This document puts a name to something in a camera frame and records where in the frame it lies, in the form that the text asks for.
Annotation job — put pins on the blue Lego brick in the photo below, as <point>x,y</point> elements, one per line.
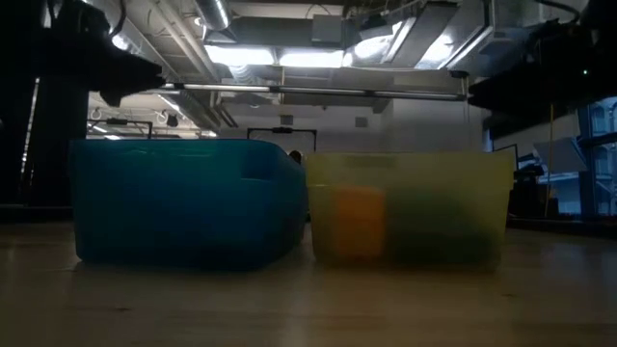
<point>434,231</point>

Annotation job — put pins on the metal ceiling pipe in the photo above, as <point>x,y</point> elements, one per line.
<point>337,90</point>

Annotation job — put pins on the fluorescent ceiling light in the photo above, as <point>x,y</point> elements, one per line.
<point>313,59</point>
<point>241,55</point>

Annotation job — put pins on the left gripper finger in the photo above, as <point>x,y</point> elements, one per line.
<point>140,77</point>

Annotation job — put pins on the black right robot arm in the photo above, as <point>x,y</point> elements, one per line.
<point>598,29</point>

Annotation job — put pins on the teal plastic bin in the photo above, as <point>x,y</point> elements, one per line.
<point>183,207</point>

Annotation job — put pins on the silver air duct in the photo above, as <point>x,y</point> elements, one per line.
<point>434,43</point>

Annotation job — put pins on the yellow translucent plastic bin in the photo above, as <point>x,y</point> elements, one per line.
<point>491,193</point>

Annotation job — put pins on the window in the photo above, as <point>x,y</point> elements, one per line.
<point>600,159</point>

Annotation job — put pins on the round silver duct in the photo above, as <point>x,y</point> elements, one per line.
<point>214,14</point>

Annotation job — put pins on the grey tilted panel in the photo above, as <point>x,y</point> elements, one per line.
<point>561,156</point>

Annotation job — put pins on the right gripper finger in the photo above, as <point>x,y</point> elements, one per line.
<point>491,94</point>

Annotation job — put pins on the black gantry frame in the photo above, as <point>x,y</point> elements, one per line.
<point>118,121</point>

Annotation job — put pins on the amber orange Lego brick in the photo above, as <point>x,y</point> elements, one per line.
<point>359,221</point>

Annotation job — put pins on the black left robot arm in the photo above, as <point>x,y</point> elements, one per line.
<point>72,24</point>

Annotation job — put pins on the black divider panel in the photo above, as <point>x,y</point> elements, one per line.
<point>17,144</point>
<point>62,154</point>

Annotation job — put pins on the person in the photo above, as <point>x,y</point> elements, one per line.
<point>295,157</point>

